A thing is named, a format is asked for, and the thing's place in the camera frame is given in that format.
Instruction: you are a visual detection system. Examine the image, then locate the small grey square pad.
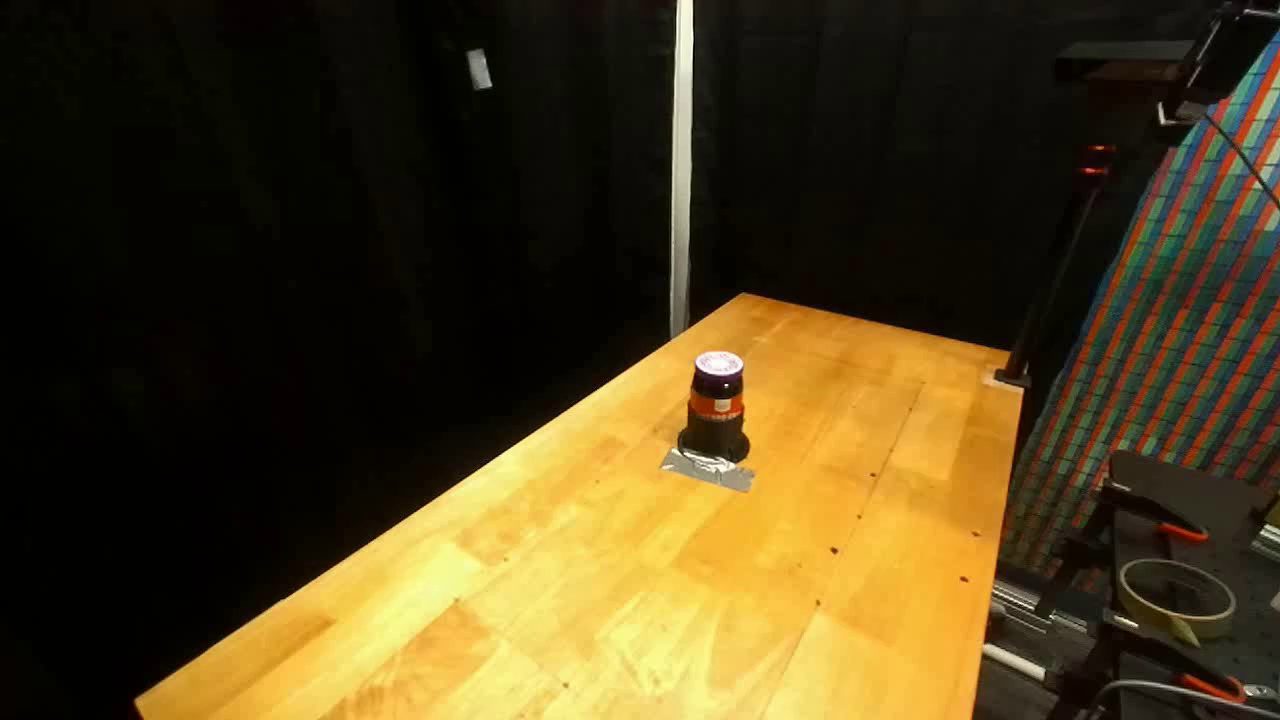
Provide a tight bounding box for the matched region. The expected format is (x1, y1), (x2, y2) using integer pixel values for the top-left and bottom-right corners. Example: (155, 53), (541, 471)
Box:
(660, 444), (759, 498)

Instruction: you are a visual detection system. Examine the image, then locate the silver vertical metal pole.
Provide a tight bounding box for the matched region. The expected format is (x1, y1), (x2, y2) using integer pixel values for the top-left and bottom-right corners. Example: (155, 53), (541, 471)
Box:
(666, 0), (699, 338)

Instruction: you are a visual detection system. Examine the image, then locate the black curtain backdrop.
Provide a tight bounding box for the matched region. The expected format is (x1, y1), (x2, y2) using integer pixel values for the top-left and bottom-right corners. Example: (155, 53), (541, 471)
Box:
(0, 0), (1280, 697)

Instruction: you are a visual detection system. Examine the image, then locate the colourful striped board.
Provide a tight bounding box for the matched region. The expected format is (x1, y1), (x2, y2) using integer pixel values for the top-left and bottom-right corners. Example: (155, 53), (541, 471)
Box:
(1005, 32), (1280, 585)

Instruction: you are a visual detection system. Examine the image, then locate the black flat mounting plate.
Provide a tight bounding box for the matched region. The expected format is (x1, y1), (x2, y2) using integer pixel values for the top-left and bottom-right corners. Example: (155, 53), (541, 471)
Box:
(1098, 447), (1280, 538)

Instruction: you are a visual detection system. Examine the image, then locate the black camera tripod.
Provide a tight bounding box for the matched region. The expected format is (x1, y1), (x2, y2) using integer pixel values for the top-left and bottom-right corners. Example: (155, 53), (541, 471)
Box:
(996, 138), (1125, 392)

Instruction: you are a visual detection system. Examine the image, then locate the silver aluminium rail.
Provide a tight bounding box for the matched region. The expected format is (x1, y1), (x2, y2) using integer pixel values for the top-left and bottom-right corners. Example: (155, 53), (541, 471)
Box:
(980, 572), (1114, 697)

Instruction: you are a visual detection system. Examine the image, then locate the black clamp orange handle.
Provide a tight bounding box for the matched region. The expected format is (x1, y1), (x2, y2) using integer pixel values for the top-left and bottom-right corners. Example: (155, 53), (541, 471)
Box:
(1053, 626), (1266, 720)
(1081, 491), (1222, 593)

